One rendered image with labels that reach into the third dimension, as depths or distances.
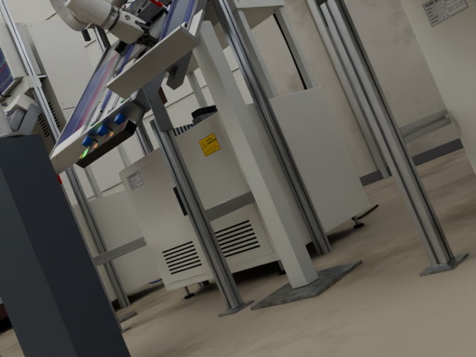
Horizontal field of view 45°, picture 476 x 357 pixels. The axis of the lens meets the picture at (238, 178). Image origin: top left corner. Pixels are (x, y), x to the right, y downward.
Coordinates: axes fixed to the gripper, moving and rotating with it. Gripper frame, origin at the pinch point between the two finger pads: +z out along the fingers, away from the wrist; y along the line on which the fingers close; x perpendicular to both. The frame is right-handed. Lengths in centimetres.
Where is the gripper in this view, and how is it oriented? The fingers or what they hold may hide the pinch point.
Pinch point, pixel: (151, 42)
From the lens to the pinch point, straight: 210.0
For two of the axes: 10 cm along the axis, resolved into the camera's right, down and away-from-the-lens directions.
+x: -1.0, 8.8, -4.6
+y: -6.5, 2.9, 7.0
